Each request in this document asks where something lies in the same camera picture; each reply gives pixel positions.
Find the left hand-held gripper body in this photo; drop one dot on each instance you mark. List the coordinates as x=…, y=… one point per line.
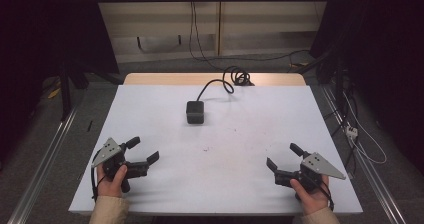
x=110, y=152

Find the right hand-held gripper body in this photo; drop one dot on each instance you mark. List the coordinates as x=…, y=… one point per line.
x=321, y=167

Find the person's left hand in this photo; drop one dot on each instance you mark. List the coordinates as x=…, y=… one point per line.
x=111, y=185

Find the person's right hand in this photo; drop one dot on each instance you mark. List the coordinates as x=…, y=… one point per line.
x=313, y=200

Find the small black floor piece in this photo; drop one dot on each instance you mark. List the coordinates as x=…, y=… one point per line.
x=89, y=126

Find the white power plug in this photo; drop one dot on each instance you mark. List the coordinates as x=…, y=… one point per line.
x=351, y=131

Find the white table mat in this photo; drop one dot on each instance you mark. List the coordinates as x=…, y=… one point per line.
x=216, y=170

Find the black power adapter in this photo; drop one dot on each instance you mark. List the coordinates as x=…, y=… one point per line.
x=195, y=112

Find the black metal stand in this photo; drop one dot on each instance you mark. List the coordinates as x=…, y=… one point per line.
x=65, y=94

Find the yellow floor tape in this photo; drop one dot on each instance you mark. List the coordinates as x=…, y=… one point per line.
x=54, y=93

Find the black curtain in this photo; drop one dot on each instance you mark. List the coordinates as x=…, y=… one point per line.
x=383, y=50
x=40, y=34

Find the aluminium floor rail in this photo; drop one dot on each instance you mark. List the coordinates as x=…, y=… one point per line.
x=43, y=164
x=370, y=170

